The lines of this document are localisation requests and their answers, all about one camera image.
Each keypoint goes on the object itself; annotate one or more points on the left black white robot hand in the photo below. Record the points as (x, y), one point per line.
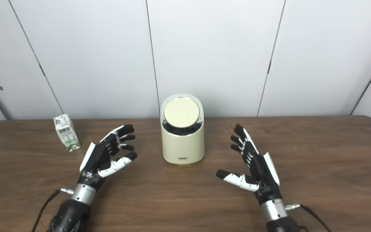
(92, 161)

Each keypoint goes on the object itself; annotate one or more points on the cream-colored bin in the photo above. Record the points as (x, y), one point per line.
(182, 146)

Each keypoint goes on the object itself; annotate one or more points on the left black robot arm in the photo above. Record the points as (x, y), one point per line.
(72, 214)

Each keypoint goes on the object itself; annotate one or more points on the white green milk carton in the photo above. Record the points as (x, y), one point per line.
(66, 133)

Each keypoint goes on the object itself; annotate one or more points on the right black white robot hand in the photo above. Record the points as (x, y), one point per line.
(264, 178)

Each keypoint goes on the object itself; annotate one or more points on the cream round bin lid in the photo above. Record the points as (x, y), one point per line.
(181, 112)

